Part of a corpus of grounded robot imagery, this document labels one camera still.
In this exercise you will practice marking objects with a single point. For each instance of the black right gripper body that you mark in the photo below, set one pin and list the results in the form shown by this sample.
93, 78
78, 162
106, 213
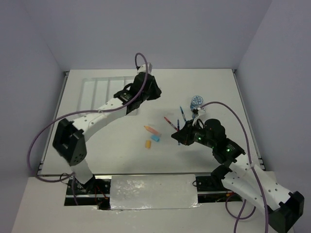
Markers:
193, 133

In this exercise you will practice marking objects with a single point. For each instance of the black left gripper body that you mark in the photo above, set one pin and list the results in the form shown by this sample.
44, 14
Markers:
152, 93

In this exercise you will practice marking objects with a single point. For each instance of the dark blue gel pen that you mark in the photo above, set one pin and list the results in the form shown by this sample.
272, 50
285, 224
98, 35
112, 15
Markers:
178, 128

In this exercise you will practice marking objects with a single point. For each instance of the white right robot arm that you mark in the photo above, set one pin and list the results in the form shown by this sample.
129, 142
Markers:
236, 173

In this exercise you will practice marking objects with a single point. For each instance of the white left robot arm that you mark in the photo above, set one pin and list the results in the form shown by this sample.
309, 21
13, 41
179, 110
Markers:
71, 136

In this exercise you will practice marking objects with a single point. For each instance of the red gel pen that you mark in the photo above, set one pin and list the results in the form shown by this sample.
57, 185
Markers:
170, 123

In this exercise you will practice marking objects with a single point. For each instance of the teal gel pen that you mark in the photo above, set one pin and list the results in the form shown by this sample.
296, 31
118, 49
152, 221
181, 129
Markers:
183, 115

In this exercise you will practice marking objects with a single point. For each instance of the light blue highlighter cap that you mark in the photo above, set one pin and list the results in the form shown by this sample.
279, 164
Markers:
155, 138

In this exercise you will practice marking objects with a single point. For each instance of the orange highlighter cap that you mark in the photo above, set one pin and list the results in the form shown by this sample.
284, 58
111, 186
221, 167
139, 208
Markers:
148, 144

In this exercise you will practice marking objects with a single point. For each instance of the white compartment tray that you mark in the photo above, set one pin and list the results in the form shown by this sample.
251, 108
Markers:
95, 92

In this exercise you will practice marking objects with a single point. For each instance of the silver foil sheet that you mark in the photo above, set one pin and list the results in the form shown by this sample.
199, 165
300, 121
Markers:
144, 192

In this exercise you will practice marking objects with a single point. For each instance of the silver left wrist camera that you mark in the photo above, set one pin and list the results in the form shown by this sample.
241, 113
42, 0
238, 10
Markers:
145, 68

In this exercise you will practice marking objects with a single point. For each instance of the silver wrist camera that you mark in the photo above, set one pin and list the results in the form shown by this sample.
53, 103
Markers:
197, 113
145, 68

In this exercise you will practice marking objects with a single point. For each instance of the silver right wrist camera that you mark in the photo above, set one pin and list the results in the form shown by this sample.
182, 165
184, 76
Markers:
197, 113

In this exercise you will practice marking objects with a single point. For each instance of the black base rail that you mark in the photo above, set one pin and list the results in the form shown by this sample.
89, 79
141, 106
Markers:
99, 197

